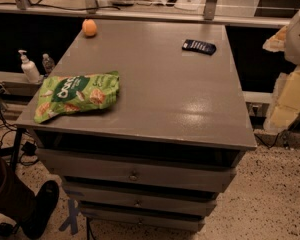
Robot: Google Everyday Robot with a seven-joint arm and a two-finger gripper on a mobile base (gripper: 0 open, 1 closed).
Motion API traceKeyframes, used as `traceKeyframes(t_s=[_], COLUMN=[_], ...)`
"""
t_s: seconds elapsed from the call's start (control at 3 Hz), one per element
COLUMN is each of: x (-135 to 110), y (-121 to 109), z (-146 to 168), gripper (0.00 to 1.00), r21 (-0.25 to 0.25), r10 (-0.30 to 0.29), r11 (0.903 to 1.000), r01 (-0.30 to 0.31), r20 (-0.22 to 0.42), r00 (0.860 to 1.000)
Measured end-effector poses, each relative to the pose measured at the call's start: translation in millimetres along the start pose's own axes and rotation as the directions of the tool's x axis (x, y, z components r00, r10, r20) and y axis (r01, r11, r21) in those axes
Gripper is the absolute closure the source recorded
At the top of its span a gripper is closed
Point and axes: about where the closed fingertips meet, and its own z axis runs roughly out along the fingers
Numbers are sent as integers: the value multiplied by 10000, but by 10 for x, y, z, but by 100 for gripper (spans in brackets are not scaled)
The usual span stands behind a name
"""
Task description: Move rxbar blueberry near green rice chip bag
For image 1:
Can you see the orange fruit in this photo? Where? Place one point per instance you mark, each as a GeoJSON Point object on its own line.
{"type": "Point", "coordinates": [89, 28]}

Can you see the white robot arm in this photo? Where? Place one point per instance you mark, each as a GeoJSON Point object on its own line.
{"type": "Point", "coordinates": [285, 105]}

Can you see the grey drawer cabinet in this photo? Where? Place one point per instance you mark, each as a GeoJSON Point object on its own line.
{"type": "Point", "coordinates": [174, 108]}

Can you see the white pump soap bottle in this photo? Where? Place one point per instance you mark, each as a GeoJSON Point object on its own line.
{"type": "Point", "coordinates": [29, 68]}

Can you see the green rice chip bag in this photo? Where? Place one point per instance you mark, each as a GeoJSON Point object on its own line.
{"type": "Point", "coordinates": [67, 95]}

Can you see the brown trouser leg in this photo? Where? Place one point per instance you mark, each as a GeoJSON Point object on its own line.
{"type": "Point", "coordinates": [17, 201]}

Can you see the bottom grey drawer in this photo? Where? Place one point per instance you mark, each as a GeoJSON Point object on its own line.
{"type": "Point", "coordinates": [144, 218]}

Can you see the grey drawer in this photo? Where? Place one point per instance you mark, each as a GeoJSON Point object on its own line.
{"type": "Point", "coordinates": [83, 192]}
{"type": "Point", "coordinates": [144, 218]}
{"type": "Point", "coordinates": [99, 167]}

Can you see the middle grey drawer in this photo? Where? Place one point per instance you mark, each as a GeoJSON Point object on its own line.
{"type": "Point", "coordinates": [83, 192]}

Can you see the top grey drawer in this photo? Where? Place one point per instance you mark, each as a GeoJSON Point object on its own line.
{"type": "Point", "coordinates": [99, 167]}

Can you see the clear plastic water bottle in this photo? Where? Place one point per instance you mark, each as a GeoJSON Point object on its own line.
{"type": "Point", "coordinates": [48, 63]}

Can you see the black shoe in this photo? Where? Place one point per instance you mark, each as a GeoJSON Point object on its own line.
{"type": "Point", "coordinates": [46, 201]}

